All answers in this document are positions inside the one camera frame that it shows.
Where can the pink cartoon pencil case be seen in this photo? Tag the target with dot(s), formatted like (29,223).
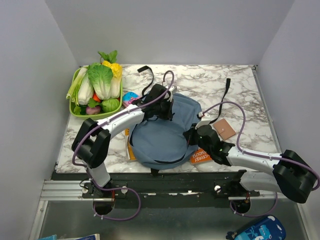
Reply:
(128,98)

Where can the green vegetable basket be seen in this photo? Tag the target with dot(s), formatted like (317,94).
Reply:
(80,111)

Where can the blue book at bottom edge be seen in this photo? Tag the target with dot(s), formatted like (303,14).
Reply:
(95,236)

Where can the yellow leaf napa cabbage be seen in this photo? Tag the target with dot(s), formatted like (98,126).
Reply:
(110,60)

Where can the purple onion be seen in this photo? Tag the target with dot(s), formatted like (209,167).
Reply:
(93,110)

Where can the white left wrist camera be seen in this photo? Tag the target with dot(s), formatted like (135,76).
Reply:
(170,93)

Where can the blue student backpack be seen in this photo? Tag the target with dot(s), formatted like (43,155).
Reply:
(160,144)

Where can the aluminium rail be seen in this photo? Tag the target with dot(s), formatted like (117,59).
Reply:
(61,190)

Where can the green leaf napa cabbage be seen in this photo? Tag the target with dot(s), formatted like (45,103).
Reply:
(100,77)

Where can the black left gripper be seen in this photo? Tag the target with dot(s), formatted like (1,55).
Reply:
(168,114)

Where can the orange carrot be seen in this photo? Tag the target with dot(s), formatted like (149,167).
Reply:
(96,98)

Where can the round green cabbage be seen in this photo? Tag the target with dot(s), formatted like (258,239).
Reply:
(110,105)

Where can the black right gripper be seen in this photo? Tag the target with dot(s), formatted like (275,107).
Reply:
(189,134)

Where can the white green leek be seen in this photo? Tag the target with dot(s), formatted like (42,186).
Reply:
(77,79)

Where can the orange book under backpack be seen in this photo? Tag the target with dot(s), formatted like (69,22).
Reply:
(129,152)

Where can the blue shark pencil case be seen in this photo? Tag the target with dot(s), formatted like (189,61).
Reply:
(264,228)

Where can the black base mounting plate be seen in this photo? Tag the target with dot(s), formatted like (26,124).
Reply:
(165,190)

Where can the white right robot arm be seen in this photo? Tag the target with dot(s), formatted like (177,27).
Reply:
(285,173)

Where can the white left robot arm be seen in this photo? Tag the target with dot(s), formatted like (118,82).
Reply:
(92,142)

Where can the orange treehouse story book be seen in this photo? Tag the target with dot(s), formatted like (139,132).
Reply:
(200,156)

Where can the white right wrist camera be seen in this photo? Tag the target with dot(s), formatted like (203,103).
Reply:
(204,119)

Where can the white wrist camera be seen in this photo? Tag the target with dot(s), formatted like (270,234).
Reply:
(170,93)
(204,119)

